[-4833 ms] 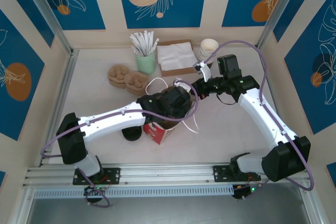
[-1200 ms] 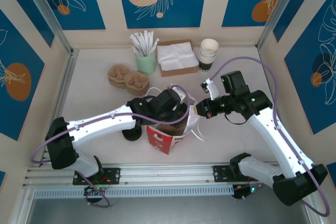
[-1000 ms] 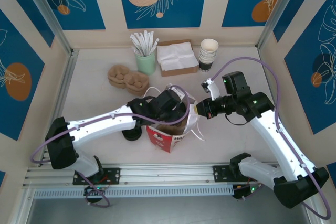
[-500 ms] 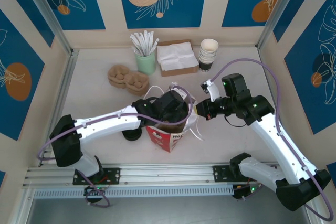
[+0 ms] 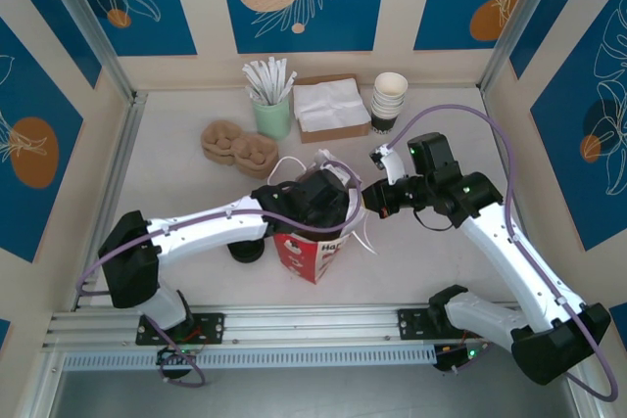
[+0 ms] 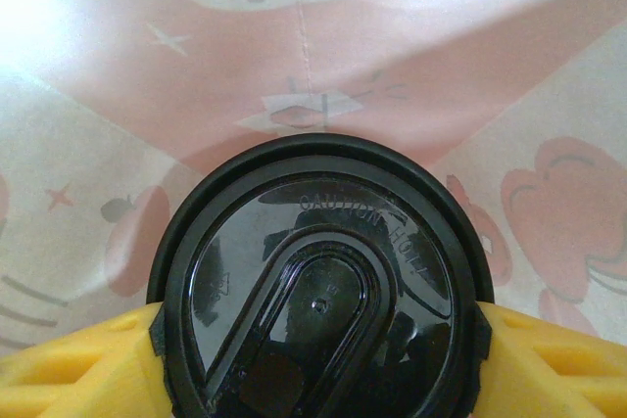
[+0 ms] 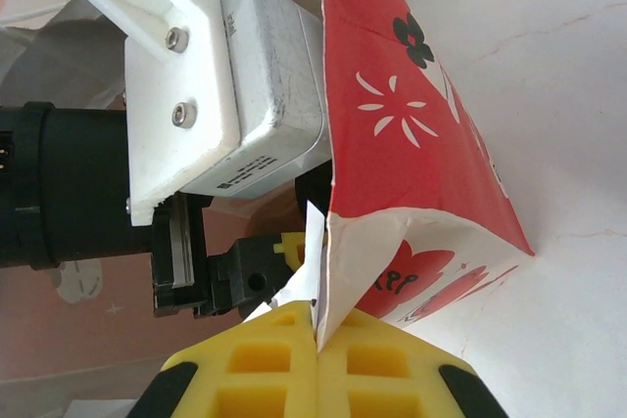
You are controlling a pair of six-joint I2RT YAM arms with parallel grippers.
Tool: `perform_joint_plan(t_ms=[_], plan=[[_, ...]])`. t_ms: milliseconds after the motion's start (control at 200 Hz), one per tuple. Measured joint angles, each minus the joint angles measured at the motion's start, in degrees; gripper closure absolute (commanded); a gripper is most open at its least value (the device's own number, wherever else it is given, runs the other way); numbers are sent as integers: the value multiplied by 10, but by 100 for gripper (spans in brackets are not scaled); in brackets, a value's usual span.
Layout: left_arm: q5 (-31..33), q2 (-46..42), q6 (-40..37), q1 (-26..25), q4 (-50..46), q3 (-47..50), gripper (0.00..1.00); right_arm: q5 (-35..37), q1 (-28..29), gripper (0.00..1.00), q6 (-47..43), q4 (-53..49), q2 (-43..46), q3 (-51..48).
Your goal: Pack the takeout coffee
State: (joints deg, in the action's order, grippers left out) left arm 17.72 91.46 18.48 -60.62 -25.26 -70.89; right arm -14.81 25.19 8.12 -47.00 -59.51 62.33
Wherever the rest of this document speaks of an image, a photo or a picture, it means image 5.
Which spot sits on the red white paper bag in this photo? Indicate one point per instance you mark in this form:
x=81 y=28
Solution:
x=299 y=261

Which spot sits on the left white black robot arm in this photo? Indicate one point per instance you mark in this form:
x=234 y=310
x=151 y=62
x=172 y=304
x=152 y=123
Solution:
x=127 y=261

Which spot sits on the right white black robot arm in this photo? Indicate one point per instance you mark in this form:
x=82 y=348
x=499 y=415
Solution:
x=504 y=251

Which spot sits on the brown cardboard napkin box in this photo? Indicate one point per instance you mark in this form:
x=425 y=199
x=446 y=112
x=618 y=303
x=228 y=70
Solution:
x=338 y=134

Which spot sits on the black print paper cup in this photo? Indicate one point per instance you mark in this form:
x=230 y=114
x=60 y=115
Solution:
x=383 y=125

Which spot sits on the white paper cup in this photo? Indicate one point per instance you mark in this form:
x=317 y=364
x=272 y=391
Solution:
x=391 y=82
x=385 y=112
x=387 y=104

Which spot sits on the mint green straw holder cup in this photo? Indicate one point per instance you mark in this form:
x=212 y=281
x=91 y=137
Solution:
x=272 y=119

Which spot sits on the white paper napkin stack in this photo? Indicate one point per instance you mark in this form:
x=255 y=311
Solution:
x=328 y=102

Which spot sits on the black cup lid stack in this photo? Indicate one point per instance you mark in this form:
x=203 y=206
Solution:
x=247 y=255

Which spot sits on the white paper wrapped straw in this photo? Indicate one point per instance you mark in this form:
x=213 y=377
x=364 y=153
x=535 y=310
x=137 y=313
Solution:
x=252 y=81
x=288 y=84
x=271 y=76
x=280 y=76
x=252 y=94
x=259 y=78

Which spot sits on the grey metal shelf panel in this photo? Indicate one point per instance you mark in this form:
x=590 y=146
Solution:
x=318 y=393

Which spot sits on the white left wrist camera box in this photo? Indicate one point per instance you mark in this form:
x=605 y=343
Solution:
x=335 y=171

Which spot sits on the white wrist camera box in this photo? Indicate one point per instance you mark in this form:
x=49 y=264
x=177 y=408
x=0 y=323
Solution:
x=335 y=171
x=392 y=166

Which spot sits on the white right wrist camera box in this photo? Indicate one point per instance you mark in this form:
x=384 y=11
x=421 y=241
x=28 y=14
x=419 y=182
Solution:
x=392 y=166

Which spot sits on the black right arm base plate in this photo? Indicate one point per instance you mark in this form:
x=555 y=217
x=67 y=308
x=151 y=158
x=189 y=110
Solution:
x=414 y=322

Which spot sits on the aluminium frame rail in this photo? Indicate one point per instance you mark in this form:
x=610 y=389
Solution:
x=313 y=320

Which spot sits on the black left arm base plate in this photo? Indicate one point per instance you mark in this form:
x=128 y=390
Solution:
x=210 y=327

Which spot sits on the aluminium frame post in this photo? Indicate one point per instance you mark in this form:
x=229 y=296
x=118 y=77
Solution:
x=519 y=12
x=83 y=12

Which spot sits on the aluminium side rail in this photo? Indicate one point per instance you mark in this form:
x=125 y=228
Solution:
x=122 y=153

